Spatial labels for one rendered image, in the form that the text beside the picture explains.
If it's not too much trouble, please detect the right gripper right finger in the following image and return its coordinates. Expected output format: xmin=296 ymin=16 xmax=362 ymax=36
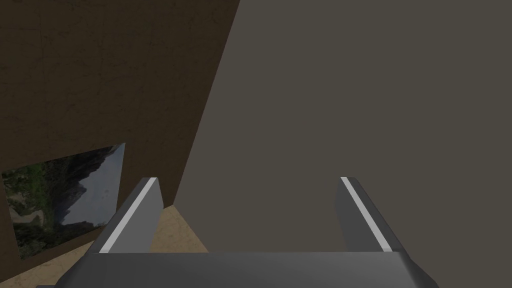
xmin=334 ymin=175 xmax=406 ymax=253

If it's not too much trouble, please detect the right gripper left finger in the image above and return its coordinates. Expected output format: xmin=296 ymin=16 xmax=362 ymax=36
xmin=87 ymin=176 xmax=165 ymax=254

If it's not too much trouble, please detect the mountain landscape wall picture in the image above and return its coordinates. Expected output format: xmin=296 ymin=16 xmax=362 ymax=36
xmin=1 ymin=142 xmax=127 ymax=261

